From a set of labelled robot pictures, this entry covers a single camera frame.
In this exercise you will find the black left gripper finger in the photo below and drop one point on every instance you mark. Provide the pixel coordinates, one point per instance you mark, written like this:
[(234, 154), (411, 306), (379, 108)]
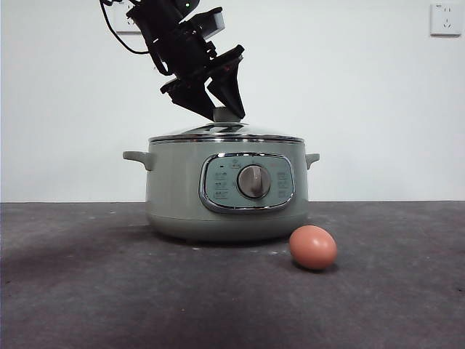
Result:
[(189, 96), (229, 91)]

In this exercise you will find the glass lid with green knob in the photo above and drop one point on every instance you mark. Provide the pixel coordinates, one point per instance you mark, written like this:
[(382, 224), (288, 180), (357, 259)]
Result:
[(223, 115)]

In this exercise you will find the brown egg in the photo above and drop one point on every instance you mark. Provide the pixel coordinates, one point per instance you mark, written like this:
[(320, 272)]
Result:
[(313, 247)]

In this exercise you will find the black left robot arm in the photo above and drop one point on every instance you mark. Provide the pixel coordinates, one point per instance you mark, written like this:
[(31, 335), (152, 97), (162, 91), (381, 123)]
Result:
[(170, 36)]

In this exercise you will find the green electric cooking pot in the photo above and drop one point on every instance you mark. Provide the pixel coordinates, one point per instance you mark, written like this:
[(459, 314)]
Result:
[(174, 189)]

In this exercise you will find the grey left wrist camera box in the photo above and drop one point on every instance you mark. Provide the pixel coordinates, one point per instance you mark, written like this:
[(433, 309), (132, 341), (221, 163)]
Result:
[(214, 22)]

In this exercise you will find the white wall socket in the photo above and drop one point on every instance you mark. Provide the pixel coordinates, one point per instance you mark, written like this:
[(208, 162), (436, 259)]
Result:
[(121, 22), (445, 20)]

